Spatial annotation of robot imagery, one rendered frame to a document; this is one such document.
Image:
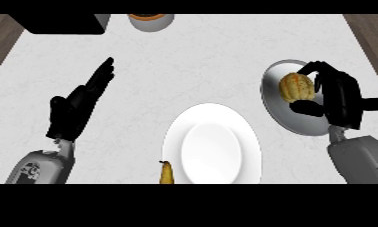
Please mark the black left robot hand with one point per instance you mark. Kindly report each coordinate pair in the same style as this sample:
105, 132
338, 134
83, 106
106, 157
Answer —
74, 107

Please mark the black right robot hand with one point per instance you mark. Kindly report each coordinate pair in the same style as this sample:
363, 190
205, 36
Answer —
340, 101

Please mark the yellow orange squash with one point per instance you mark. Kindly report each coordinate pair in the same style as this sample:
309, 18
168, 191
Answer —
297, 87

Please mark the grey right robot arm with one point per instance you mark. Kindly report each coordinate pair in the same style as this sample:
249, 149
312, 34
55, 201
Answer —
354, 157

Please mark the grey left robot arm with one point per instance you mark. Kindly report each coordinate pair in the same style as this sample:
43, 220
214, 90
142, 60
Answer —
43, 166

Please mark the grey metal pan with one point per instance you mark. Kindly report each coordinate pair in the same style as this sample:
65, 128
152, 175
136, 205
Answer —
289, 114

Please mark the white plate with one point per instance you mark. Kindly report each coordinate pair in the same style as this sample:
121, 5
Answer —
211, 146

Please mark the black appliance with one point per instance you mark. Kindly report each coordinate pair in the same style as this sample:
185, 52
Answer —
63, 22

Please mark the yellow pear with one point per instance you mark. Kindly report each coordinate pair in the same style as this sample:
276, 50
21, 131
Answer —
165, 173

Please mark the grey cup with orange rim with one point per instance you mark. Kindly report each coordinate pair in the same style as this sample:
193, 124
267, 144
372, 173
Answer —
151, 22

